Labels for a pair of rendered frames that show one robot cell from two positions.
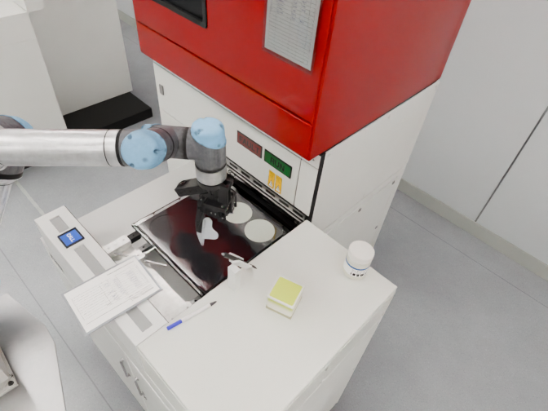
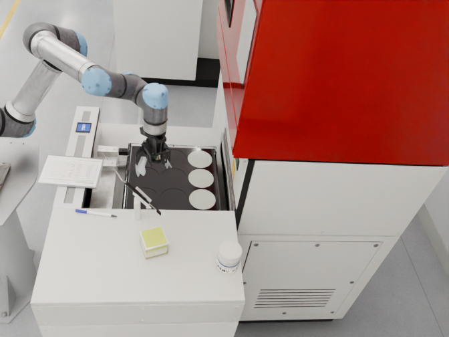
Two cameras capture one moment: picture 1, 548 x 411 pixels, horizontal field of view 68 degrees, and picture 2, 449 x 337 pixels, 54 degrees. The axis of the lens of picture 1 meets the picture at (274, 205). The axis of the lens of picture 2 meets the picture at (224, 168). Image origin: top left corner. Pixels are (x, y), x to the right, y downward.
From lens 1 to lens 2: 73 cm
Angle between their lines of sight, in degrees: 26
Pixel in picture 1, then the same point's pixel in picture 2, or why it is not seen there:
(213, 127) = (156, 91)
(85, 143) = (73, 63)
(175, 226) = not seen: hidden behind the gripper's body
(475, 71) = not seen: outside the picture
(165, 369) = (52, 229)
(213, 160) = (149, 114)
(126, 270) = (90, 164)
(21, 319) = (31, 160)
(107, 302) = (63, 174)
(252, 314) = (129, 239)
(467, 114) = not seen: outside the picture
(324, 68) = (246, 87)
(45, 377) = (13, 197)
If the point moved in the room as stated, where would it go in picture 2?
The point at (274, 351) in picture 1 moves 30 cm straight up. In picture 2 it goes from (117, 269) to (111, 207)
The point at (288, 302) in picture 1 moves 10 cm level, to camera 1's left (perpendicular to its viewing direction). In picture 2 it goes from (146, 244) to (126, 223)
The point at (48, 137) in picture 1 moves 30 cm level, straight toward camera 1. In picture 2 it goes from (61, 51) to (13, 110)
